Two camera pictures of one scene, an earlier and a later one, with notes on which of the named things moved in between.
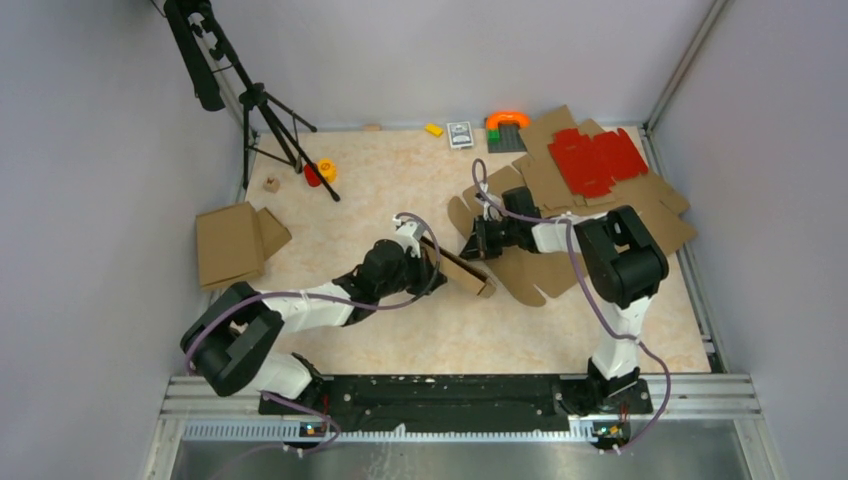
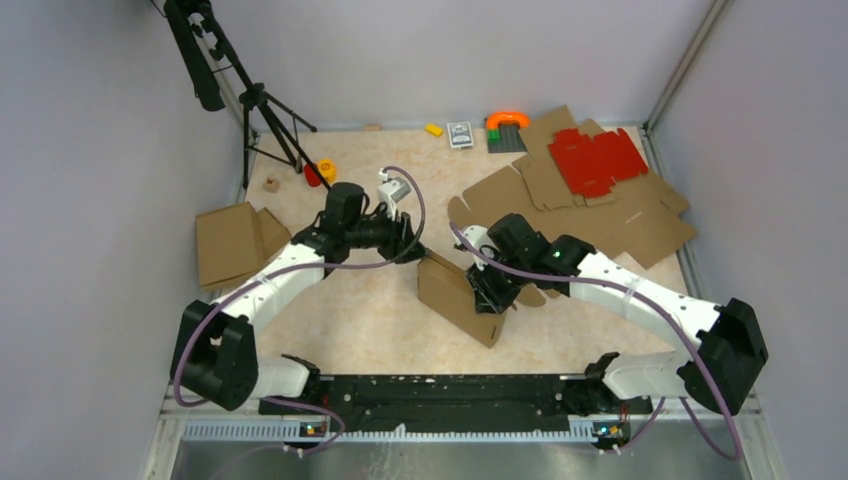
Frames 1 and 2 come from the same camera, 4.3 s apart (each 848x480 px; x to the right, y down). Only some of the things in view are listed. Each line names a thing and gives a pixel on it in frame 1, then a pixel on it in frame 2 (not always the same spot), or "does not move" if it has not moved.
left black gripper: [422, 267] to [399, 233]
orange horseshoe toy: [493, 121] does not move
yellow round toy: [328, 169] does not move
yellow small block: [434, 129] does not move
